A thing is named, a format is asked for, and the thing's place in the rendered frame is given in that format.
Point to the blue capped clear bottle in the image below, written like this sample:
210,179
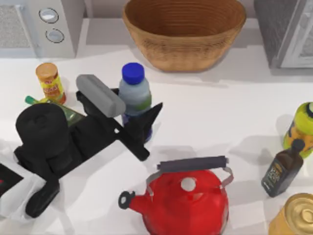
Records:
134,93

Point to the orange and yellow can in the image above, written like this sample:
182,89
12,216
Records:
51,84

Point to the pale microwave oven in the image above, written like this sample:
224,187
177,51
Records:
68,29

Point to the round microwave knob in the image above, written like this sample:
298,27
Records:
54,35
49,15

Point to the brown woven basket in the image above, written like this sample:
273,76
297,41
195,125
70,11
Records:
183,34

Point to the red kettle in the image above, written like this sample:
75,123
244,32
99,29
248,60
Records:
185,205

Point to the dark brown bottle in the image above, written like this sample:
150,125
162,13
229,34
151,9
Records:
281,171

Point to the yellow green bottle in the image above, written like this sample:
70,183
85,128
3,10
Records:
302,127

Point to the gold can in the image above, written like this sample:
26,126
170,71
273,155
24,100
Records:
296,218

